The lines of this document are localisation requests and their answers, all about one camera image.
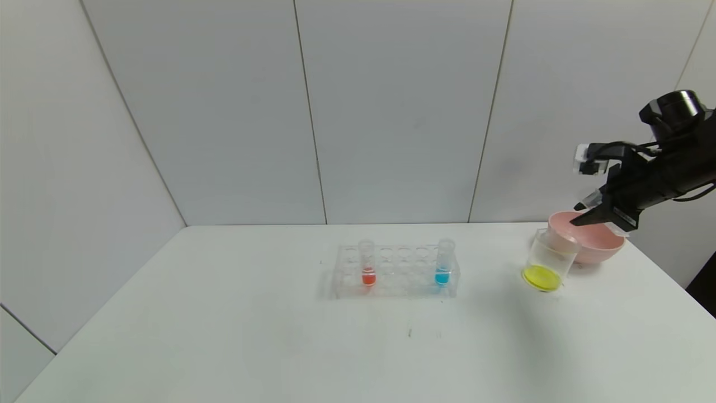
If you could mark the clear plastic test tube rack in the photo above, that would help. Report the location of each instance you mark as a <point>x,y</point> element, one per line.
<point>403,280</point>

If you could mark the test tube with red liquid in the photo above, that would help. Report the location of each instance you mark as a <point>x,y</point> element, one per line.
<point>368,277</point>

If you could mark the test tube with yellow pigment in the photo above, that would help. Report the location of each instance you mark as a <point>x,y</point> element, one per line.
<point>592,198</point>

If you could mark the pink bowl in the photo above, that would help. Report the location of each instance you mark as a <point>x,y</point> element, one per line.
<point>596,246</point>

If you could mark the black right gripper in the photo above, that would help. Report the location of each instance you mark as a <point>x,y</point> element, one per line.
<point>620,208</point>

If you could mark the clear glass beaker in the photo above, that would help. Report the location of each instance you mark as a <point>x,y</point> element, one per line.
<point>541,277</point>

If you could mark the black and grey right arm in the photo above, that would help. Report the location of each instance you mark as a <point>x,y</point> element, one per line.
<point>688,162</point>

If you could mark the test tube with blue liquid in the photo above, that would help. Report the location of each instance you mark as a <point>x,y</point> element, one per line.
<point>442,276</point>

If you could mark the white RealSense wrist camera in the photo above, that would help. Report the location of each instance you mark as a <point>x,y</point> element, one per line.
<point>584,167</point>

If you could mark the dark object beside table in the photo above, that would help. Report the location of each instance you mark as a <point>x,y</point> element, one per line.
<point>703,291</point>

